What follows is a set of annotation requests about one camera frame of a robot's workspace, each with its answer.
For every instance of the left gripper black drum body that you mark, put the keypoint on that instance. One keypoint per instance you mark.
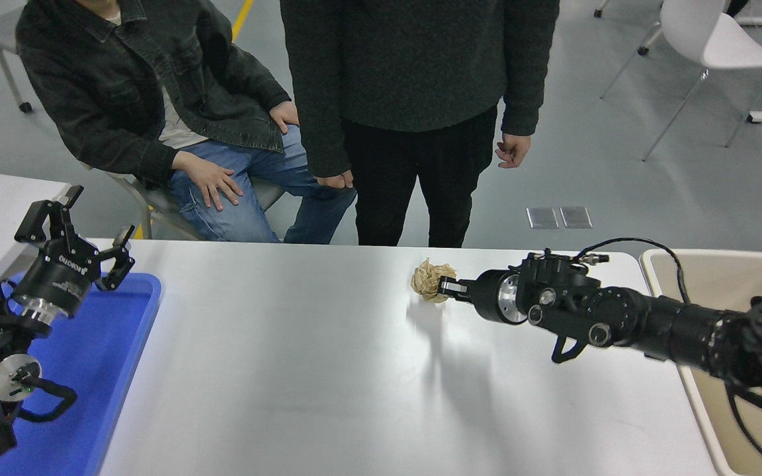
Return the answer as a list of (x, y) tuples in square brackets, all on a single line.
[(57, 281)]

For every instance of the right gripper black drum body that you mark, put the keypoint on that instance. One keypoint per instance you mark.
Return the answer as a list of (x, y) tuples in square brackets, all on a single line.
[(487, 296)]

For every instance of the tan paper ball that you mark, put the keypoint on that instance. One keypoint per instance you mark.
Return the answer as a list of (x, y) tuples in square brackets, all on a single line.
[(427, 281)]

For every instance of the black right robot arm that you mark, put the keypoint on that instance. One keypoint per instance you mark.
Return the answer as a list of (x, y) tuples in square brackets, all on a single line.
[(652, 324)]

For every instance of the seated person's right hand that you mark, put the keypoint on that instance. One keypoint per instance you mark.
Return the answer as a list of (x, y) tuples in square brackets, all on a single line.
[(209, 178)]

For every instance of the standing person's left hand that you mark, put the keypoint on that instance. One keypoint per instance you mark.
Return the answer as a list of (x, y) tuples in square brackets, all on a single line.
[(513, 151)]

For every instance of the standing person's right hand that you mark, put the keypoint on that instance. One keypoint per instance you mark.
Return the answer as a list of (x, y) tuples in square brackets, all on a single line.
[(335, 180)]

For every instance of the seated person's left hand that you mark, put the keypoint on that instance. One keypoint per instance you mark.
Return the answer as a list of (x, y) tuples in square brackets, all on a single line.
[(286, 118)]

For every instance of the silver floor outlet plate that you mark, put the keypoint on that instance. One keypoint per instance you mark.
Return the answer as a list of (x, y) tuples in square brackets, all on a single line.
[(576, 217), (542, 217)]

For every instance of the blue plastic tray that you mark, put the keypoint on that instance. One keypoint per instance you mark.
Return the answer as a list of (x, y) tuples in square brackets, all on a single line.
[(103, 370)]

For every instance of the seated person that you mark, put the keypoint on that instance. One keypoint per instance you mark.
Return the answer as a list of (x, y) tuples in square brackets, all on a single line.
[(123, 79)]

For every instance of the seated person's wheeled chair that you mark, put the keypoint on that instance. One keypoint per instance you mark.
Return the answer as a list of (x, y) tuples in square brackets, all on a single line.
[(268, 195)]

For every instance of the grey wheeled chair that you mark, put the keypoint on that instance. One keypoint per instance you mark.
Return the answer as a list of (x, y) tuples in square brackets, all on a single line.
[(4, 30)]

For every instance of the standing person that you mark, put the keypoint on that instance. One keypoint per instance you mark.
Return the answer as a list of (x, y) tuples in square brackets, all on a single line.
[(414, 66)]

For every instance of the large pale plastic bin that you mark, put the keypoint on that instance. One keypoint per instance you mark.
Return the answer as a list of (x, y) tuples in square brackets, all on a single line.
[(718, 277)]

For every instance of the white caster chair base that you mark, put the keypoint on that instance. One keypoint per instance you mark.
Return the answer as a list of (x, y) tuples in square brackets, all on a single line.
[(598, 11)]

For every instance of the white shell chair metal legs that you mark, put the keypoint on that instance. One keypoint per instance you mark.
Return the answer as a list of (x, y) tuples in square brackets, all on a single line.
[(718, 46)]

